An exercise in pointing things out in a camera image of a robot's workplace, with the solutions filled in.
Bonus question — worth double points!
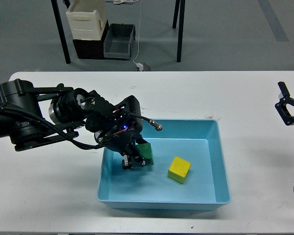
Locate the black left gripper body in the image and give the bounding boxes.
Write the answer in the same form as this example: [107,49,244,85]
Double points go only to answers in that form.
[84,95,143,154]

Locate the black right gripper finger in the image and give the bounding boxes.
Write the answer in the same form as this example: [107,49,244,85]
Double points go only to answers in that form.
[274,81,294,127]

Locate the green cube block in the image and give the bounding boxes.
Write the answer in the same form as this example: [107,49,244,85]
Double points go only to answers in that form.
[136,143,154,165]

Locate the yellow cube block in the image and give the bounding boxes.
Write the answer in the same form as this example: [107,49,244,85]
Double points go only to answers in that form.
[167,156,191,184]

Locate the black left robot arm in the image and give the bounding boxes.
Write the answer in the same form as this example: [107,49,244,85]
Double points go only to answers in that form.
[0,79,153,169]

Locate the black box under crate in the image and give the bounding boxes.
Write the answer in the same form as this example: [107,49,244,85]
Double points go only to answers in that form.
[73,24,109,60]

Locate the blue plastic tray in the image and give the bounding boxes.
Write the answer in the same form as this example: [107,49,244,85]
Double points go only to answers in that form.
[98,119,231,211]

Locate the white power adapter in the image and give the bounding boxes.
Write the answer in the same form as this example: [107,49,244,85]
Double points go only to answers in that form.
[136,63,144,71]

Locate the grey plastic bin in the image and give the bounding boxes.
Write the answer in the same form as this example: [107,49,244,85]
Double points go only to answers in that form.
[103,23,136,60]

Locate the cream plastic crate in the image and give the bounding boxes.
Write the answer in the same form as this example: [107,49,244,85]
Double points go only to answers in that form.
[66,0,107,41]

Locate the black table leg right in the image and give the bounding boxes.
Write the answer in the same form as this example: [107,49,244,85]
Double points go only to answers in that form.
[172,0,186,63]

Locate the black table leg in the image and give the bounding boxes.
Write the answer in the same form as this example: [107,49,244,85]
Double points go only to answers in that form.
[172,0,186,63]
[51,0,71,64]

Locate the black table leg left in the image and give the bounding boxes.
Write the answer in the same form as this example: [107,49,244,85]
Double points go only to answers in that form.
[51,0,71,64]

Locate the white hanging cable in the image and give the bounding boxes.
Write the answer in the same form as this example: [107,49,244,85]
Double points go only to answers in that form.
[133,0,142,65]

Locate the white coiled cable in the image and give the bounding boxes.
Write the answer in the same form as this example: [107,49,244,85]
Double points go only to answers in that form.
[104,0,140,5]

